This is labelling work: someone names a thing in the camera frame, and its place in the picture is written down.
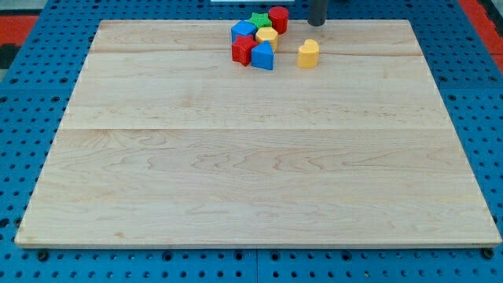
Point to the blue cube block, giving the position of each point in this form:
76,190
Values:
243,28

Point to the red star block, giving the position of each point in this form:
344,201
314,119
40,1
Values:
241,49

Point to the green star block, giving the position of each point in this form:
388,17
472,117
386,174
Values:
260,20

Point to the blue triangle block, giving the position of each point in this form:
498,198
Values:
262,56

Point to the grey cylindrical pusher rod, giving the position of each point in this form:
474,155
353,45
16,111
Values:
317,12

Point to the yellow hexagon block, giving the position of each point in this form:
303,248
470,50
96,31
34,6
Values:
268,34

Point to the red cylinder block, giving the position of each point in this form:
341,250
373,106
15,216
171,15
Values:
279,16

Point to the yellow heart block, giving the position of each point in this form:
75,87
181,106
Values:
308,54

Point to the light wooden board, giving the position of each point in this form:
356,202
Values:
166,143

